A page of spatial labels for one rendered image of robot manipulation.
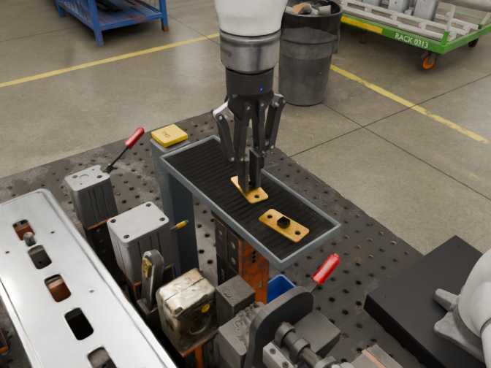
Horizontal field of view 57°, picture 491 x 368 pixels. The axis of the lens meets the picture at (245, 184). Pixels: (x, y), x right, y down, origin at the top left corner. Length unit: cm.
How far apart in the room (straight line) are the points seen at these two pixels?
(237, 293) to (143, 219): 24
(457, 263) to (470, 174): 183
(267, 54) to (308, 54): 273
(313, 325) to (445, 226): 209
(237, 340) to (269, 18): 47
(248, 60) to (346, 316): 78
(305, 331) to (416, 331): 58
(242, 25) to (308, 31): 268
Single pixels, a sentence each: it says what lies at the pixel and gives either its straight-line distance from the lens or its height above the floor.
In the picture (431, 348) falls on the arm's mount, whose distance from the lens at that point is 117.
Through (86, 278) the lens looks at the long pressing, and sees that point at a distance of 95.
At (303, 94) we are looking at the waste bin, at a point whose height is 11.
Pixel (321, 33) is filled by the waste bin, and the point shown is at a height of 59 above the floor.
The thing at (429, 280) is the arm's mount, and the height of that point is 76.
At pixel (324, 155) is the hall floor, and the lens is 304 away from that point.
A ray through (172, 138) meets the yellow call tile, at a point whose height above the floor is 116.
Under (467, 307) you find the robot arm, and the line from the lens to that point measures 113.
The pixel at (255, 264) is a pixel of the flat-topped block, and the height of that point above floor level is 100.
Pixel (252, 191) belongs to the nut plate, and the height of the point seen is 116.
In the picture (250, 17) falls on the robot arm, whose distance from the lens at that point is 64.
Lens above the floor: 168
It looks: 38 degrees down
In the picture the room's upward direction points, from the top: straight up
